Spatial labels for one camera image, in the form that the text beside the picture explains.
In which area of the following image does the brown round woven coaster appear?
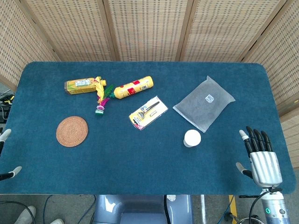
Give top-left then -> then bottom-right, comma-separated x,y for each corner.
56,116 -> 89,147

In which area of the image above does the yellow bottle red label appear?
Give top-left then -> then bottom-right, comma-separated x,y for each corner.
109,76 -> 155,99

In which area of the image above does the white table leg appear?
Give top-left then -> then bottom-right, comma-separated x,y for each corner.
200,195 -> 207,224

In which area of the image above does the yellow strap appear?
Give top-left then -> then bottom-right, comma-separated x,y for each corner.
227,195 -> 235,217

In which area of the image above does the blue floor cable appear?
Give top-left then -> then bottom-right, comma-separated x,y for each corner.
43,195 -> 97,224

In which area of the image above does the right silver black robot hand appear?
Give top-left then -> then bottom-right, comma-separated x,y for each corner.
235,126 -> 283,189

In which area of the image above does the woven bamboo screen panel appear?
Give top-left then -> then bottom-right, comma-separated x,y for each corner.
0,0 -> 60,87
179,0 -> 288,63
20,0 -> 120,62
102,0 -> 195,62
242,0 -> 299,168

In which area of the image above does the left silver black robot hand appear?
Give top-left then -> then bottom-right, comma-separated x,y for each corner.
0,128 -> 23,182

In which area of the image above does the black floor cable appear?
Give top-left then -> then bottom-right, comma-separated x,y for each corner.
0,200 -> 36,224

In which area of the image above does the razor in yellow blister pack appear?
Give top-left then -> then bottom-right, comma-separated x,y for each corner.
128,95 -> 169,130

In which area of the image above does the blue felt table mat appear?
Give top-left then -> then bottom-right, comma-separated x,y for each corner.
0,61 -> 297,196

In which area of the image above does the white paper cup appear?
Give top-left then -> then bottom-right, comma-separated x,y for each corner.
183,129 -> 202,148

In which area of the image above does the colourful feather shuttlecock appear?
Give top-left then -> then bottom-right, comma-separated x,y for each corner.
94,76 -> 115,117

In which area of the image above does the grey plastic bag QR label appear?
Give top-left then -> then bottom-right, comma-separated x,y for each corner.
172,75 -> 236,133

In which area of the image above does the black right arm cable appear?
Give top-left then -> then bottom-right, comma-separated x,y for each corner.
238,188 -> 284,224

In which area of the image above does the yellow corn drink bottle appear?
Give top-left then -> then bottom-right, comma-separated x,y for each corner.
64,77 -> 107,96

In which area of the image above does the blue-grey robot torso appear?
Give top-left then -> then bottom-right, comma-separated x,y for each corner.
93,195 -> 193,224

